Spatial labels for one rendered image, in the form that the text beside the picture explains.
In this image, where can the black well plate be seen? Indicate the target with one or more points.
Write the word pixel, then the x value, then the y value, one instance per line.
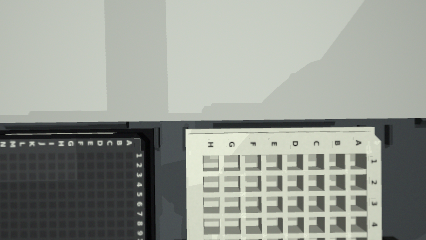
pixel 77 184

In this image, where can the white well plate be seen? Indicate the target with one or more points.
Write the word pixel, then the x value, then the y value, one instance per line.
pixel 227 165

